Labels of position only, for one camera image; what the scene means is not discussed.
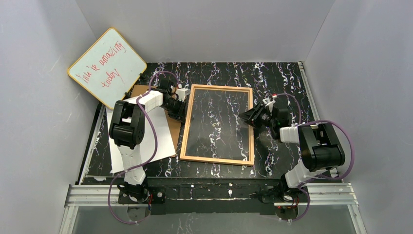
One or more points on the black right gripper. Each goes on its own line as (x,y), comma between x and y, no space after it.
(256,114)

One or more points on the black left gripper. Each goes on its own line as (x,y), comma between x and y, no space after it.
(180,109)

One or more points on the brown frame backing board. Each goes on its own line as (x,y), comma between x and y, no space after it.
(176,129)

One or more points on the clear frame glass sheet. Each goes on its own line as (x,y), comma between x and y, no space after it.
(215,129)

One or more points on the wooden picture frame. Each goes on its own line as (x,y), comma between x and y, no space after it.
(250,162)

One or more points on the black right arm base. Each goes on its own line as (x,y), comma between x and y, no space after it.
(277,193)

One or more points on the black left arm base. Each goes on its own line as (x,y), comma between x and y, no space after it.
(130,194)

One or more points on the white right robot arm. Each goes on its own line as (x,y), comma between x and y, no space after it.
(319,145)

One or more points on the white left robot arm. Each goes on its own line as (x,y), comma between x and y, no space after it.
(139,127)

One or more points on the yellow-edged whiteboard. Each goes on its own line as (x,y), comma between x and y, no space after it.
(108,69)

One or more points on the aluminium mounting rail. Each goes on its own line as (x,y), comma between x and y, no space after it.
(102,195)

